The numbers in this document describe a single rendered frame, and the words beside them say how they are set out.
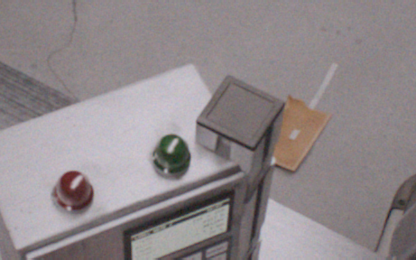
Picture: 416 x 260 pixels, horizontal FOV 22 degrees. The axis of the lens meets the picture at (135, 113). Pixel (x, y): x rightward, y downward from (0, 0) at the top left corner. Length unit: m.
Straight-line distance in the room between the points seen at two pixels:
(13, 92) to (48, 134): 0.82
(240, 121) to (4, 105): 0.87
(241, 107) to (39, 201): 0.15
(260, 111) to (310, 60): 1.93
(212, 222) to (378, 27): 2.01
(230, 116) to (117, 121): 0.08
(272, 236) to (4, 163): 0.75
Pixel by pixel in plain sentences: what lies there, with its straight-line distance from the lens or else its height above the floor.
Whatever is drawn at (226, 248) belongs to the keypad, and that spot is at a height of 1.37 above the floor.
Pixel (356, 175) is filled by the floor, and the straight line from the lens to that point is 2.48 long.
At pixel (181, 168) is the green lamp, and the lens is 0.72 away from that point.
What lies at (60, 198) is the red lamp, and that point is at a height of 1.49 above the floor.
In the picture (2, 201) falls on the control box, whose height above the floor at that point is 1.48.
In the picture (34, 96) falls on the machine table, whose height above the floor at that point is 0.83.
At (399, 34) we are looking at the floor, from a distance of 2.73.
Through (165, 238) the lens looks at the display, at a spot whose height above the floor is 1.43.
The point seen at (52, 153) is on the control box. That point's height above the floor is 1.47.
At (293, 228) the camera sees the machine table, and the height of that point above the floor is 0.83.
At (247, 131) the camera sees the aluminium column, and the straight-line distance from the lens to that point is 0.71.
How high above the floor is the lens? 2.09
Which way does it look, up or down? 56 degrees down
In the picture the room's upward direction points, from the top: 2 degrees counter-clockwise
